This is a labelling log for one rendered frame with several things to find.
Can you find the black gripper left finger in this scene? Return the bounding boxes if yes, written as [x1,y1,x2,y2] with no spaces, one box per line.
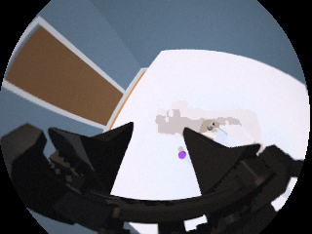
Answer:
[48,122,134,195]

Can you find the white marker with purple band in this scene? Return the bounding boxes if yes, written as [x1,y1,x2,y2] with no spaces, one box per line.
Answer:
[208,121,215,130]

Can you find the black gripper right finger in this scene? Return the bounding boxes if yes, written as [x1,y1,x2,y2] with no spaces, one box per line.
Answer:
[182,126,261,195]

